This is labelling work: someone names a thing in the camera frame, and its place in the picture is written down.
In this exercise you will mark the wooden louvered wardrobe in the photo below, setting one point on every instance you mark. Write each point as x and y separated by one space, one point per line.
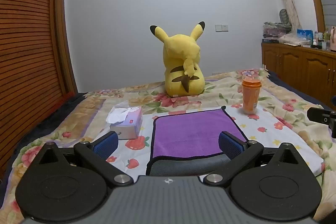
26 56

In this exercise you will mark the stack of folded clothes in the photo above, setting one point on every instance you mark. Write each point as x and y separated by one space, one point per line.
275 31

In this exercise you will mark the grey fan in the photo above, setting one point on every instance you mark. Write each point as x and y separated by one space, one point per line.
283 16

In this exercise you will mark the white wall switch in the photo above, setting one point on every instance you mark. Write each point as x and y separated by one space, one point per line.
221 27

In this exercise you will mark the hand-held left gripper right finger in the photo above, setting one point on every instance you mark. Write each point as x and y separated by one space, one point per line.
230 145

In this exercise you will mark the green bottle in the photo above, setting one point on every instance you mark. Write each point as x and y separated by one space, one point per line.
326 36

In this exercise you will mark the blue tissue pack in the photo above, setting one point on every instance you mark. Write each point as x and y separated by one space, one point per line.
304 35

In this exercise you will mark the pink bag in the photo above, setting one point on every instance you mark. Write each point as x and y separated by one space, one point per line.
332 39

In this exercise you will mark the dark blue mattress cover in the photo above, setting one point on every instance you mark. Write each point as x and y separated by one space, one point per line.
291 87

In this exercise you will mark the orange plastic bottle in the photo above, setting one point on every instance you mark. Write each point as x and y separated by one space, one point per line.
250 96

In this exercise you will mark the wooden sideboard cabinet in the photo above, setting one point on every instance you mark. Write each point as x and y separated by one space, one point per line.
299 64

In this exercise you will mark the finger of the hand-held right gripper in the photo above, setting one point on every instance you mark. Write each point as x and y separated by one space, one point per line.
318 114

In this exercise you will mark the beige folded cloth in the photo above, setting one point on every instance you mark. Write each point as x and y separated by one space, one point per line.
292 39

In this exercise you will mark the white strawberry print sheet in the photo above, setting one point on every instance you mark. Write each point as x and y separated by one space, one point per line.
262 132

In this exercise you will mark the purple tissue box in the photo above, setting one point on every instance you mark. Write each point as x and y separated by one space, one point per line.
128 123

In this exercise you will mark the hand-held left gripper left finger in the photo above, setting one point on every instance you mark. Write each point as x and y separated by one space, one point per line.
108 144

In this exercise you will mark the small white bottle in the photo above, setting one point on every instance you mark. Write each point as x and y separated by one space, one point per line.
314 42

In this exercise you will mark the purple towel with black trim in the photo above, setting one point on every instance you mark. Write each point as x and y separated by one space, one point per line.
195 132

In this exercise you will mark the yellow plush toy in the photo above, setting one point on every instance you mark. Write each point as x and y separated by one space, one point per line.
183 61

